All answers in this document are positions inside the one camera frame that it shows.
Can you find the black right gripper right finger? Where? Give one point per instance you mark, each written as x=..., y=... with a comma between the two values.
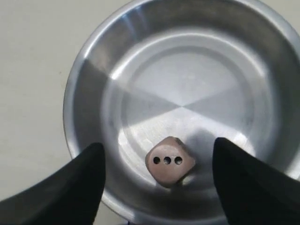
x=250, y=191

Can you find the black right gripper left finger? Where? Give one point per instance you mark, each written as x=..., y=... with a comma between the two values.
x=70, y=196

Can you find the stainless steel round bowl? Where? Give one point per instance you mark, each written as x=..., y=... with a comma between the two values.
x=191, y=69

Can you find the wooden die with black pips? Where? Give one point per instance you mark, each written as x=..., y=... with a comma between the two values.
x=169, y=161

